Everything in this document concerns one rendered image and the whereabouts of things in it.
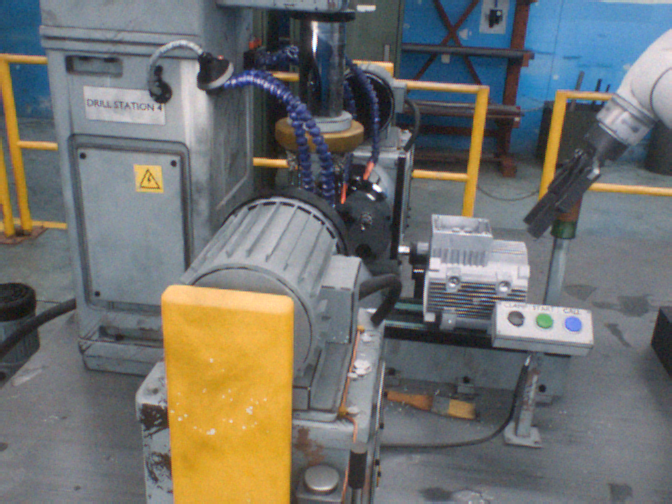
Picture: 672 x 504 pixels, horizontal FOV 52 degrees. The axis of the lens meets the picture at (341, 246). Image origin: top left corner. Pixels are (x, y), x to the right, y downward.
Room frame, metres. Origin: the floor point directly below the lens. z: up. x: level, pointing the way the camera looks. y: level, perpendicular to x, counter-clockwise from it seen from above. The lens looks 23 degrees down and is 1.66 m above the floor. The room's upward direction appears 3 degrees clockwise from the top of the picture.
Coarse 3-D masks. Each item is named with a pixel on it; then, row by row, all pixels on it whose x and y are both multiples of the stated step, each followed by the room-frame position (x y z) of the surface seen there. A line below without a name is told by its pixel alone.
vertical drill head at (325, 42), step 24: (312, 24) 1.34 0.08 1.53; (336, 24) 1.34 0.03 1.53; (312, 48) 1.34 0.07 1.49; (336, 48) 1.35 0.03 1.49; (312, 72) 1.34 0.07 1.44; (336, 72) 1.35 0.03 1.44; (312, 96) 1.34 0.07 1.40; (336, 96) 1.35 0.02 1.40; (288, 120) 1.36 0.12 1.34; (336, 120) 1.33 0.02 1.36; (288, 144) 1.31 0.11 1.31; (312, 144) 1.29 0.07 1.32; (336, 144) 1.30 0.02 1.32; (288, 168) 1.35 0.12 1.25; (336, 168) 1.33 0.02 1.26; (336, 192) 1.33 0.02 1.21
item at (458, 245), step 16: (432, 224) 1.34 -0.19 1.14; (448, 224) 1.39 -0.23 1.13; (464, 224) 1.39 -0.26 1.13; (480, 224) 1.37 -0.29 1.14; (432, 240) 1.30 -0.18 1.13; (448, 240) 1.30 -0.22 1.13; (464, 240) 1.30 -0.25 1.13; (480, 240) 1.29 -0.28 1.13; (432, 256) 1.30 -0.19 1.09; (448, 256) 1.30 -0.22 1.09; (464, 256) 1.29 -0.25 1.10; (480, 256) 1.29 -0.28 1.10
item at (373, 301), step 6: (366, 270) 1.14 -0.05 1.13; (366, 276) 1.12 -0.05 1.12; (372, 276) 1.14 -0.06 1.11; (372, 294) 1.09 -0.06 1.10; (378, 294) 1.12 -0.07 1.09; (360, 300) 1.02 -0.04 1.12; (366, 300) 1.04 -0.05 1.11; (372, 300) 1.07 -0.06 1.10; (378, 300) 1.11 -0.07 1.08; (360, 306) 1.01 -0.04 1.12; (366, 306) 1.03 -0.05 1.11; (372, 306) 1.05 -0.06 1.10; (378, 306) 1.10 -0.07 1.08
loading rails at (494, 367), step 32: (416, 320) 1.38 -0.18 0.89; (384, 352) 1.29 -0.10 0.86; (416, 352) 1.28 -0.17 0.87; (448, 352) 1.28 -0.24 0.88; (480, 352) 1.27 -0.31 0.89; (512, 352) 1.26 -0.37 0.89; (544, 352) 1.25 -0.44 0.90; (480, 384) 1.27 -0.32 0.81; (512, 384) 1.26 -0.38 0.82; (544, 384) 1.25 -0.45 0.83
